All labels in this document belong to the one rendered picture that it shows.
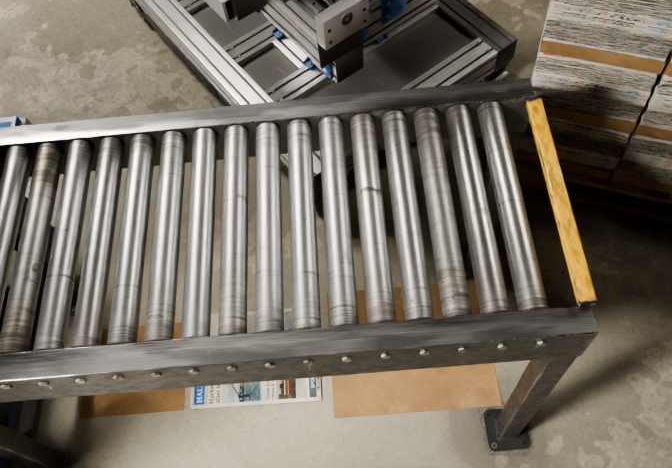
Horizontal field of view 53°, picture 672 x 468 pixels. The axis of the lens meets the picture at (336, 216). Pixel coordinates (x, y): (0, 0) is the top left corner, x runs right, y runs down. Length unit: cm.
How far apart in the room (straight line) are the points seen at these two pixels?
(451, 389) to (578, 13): 103
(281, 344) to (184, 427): 89
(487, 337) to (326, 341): 27
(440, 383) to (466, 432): 15
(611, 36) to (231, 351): 112
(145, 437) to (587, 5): 158
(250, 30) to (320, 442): 138
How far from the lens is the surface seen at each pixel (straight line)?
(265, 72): 228
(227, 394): 198
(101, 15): 299
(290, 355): 114
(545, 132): 135
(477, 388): 196
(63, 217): 138
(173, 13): 253
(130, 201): 135
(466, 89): 142
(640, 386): 206
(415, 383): 195
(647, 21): 169
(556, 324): 118
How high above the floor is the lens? 187
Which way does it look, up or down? 60 degrees down
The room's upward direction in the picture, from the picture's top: 8 degrees counter-clockwise
